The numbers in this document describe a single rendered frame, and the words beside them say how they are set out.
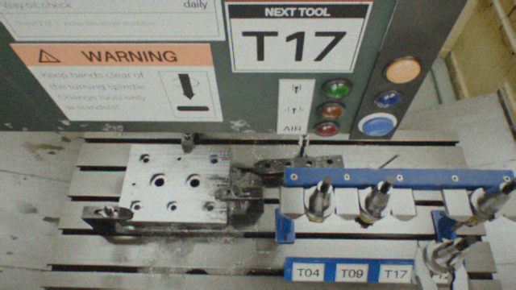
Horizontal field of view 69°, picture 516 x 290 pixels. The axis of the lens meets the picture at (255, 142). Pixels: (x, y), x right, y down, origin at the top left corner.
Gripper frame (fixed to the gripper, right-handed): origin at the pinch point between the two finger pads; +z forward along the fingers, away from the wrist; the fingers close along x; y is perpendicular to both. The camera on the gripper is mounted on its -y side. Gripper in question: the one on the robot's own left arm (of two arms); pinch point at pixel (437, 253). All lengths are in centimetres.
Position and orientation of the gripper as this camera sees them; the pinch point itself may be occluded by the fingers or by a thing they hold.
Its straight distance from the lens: 83.3
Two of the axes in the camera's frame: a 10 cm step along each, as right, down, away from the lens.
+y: 0.1, 4.9, 8.7
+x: 10.0, 0.2, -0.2
